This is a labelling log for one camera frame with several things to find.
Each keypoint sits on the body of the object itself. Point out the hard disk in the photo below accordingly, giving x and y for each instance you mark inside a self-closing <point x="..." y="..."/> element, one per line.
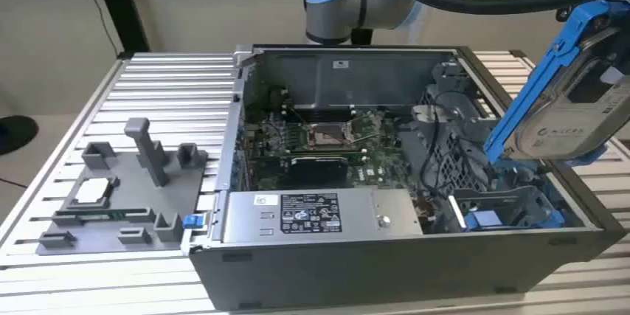
<point x="555" y="123"/>

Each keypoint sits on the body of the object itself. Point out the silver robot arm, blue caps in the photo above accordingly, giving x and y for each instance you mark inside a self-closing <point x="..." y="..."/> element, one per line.
<point x="339" y="12"/>

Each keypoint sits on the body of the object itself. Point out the installed blue disk carrier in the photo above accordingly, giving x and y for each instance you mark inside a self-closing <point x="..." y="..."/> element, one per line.
<point x="485" y="219"/>

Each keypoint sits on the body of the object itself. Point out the perforated metal drive cage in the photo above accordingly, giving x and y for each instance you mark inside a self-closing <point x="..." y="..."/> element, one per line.
<point x="458" y="156"/>

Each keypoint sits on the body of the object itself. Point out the green motherboard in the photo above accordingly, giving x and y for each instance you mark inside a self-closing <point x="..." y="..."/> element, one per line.
<point x="389" y="141"/>

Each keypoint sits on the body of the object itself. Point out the CPU socket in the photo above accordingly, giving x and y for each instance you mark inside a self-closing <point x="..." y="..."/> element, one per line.
<point x="322" y="138"/>

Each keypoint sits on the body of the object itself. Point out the black graphics card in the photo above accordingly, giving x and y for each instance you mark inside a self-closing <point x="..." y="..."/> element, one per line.
<point x="315" y="171"/>

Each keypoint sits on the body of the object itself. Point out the dark grey PC case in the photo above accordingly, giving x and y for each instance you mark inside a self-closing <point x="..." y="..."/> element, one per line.
<point x="345" y="274"/>

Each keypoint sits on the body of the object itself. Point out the silver power supply unit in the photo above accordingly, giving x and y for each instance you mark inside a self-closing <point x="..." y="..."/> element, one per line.
<point x="246" y="219"/>

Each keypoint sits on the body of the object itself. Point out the blue case latch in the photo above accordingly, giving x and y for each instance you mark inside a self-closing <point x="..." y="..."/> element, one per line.
<point x="192" y="221"/>

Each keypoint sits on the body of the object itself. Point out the grey parts rack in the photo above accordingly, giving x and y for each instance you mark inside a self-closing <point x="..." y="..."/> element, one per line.
<point x="128" y="178"/>

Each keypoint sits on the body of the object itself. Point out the green RAM stick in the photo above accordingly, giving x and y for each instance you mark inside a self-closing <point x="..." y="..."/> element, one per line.
<point x="115" y="213"/>

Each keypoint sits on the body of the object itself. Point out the silver CPU chip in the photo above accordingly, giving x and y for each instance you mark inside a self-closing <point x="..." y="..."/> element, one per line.
<point x="91" y="191"/>

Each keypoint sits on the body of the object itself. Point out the black round stand base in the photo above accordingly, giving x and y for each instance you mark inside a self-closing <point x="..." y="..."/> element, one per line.
<point x="18" y="134"/>

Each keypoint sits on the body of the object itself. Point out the black metal post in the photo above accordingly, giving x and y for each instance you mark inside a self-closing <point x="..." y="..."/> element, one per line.
<point x="123" y="9"/>

